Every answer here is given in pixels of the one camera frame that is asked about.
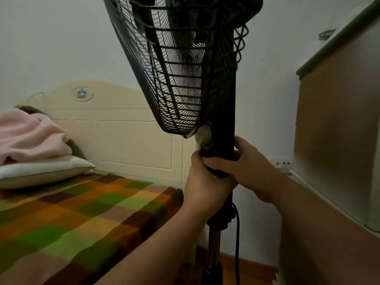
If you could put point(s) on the person's left hand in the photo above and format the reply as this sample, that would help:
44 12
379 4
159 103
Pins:
205 192

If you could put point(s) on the person's right hand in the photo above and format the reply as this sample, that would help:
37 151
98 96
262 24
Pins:
255 172

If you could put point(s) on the black fan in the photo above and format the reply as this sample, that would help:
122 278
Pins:
219 115

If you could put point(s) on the person's right forearm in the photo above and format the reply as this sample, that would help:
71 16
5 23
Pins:
326 234

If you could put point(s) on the person's left forearm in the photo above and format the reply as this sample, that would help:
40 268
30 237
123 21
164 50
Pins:
148 258

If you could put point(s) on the white chest of drawers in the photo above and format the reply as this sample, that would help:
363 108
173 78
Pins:
335 130

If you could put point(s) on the plaid bed sheet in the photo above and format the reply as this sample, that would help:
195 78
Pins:
74 219

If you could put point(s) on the round headboard emblem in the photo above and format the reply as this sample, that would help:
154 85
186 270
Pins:
83 94

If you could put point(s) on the white pillow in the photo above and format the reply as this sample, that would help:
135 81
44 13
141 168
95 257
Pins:
44 169

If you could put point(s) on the green desk mat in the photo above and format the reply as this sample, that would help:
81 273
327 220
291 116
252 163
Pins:
350 31

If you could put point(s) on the pink blanket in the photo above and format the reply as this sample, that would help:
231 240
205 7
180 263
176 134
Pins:
26 136

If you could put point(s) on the white wall socket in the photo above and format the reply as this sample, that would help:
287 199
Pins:
282 164

